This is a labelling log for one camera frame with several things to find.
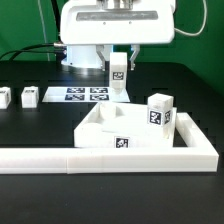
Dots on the white square tabletop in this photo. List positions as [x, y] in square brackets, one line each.
[122, 125]

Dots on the white sheet with AprilTags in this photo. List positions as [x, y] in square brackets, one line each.
[84, 94]

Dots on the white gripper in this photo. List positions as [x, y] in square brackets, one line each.
[101, 23]

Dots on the white L-shaped obstacle fence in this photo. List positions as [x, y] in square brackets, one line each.
[198, 155]

